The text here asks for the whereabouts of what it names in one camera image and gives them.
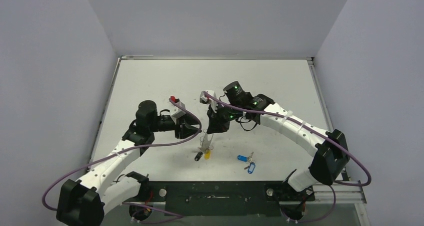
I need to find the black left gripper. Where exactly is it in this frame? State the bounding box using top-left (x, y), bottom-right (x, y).
top-left (149, 112), bottom-right (202, 139)

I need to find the perforated metal key plate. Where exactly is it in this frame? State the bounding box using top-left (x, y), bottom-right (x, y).
top-left (199, 129), bottom-right (214, 154)

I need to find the black key tag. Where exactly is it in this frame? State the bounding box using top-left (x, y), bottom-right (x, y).
top-left (194, 151), bottom-right (203, 162)

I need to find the yellow key tag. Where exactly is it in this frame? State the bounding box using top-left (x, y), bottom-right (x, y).
top-left (204, 150), bottom-right (211, 160)

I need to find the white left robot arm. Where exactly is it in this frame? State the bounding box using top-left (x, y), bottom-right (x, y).
top-left (56, 98), bottom-right (202, 226)

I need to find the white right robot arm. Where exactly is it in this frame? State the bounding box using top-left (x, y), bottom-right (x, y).
top-left (199, 81), bottom-right (350, 201)

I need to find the solid blue key tag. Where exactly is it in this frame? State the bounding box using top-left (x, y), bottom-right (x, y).
top-left (237, 155), bottom-right (248, 162)

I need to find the silver key on blue tag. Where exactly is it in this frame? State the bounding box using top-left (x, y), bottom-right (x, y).
top-left (247, 152), bottom-right (255, 164)

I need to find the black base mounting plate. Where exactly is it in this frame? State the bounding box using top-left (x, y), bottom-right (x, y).
top-left (135, 181), bottom-right (315, 217)

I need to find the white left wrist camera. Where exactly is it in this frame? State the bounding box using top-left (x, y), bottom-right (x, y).
top-left (169, 96), bottom-right (186, 123)

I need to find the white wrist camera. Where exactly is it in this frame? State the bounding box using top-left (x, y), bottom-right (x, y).
top-left (169, 96), bottom-right (186, 123)
top-left (199, 90), bottom-right (218, 113)

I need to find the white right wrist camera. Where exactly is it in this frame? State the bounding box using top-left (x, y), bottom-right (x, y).
top-left (199, 90), bottom-right (218, 113)

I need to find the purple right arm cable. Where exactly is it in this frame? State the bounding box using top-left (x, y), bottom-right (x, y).
top-left (203, 91), bottom-right (373, 188)

